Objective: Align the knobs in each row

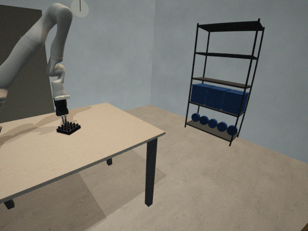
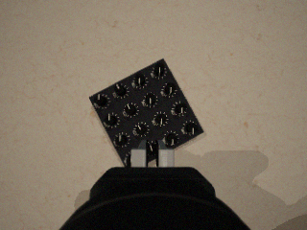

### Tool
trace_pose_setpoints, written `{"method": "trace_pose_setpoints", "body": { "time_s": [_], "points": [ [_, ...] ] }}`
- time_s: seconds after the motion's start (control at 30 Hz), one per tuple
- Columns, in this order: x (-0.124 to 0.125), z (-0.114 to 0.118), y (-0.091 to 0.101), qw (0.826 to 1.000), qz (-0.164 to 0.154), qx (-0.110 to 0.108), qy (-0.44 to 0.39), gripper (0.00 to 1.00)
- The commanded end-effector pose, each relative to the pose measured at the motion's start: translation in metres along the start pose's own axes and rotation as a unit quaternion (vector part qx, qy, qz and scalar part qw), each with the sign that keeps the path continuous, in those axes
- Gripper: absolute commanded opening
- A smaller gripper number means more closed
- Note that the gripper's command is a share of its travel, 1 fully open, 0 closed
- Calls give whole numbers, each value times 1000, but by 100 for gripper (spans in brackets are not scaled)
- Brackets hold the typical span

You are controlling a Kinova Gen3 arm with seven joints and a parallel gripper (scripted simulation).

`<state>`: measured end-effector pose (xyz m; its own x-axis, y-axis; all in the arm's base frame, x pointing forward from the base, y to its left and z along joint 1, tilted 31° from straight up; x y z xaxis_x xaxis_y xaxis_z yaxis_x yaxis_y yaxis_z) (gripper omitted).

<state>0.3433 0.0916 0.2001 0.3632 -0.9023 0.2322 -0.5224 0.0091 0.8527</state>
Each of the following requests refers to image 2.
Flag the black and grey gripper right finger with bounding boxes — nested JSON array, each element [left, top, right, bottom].
[[155, 140, 174, 167]]

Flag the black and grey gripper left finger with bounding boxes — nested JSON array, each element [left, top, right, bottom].
[[131, 140, 149, 167]]

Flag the black knob box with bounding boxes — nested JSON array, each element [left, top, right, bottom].
[[89, 58, 203, 167]]

